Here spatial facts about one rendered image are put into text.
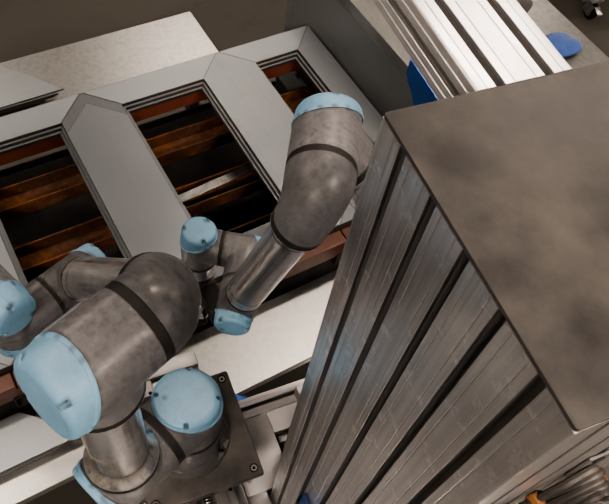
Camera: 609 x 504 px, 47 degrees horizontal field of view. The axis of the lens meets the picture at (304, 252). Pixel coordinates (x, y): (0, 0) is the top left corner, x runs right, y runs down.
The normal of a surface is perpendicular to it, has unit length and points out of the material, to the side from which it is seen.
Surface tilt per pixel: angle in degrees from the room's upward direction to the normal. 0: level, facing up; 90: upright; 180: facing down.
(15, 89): 0
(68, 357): 8
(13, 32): 0
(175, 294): 36
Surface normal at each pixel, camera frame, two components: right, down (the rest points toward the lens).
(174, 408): 0.20, -0.61
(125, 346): 0.52, -0.09
